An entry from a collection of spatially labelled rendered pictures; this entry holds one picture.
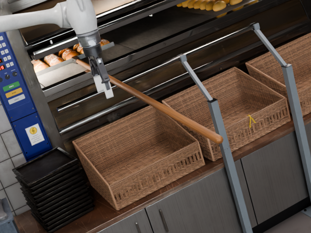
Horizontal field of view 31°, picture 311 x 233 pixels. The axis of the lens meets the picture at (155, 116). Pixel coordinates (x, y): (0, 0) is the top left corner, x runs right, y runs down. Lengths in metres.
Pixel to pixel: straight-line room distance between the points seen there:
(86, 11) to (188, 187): 1.20
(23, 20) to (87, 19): 0.25
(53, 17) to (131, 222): 1.15
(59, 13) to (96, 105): 1.00
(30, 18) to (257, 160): 1.53
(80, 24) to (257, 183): 1.50
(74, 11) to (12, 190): 1.37
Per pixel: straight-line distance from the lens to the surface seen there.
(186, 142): 3.12
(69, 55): 3.52
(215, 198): 3.09
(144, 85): 3.30
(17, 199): 3.27
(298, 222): 3.46
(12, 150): 3.17
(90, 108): 3.20
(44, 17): 2.34
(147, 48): 3.28
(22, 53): 3.06
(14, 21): 2.23
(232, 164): 3.00
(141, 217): 2.92
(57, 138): 3.21
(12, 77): 3.04
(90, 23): 2.21
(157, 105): 2.29
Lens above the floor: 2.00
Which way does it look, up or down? 21 degrees down
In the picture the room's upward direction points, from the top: 18 degrees counter-clockwise
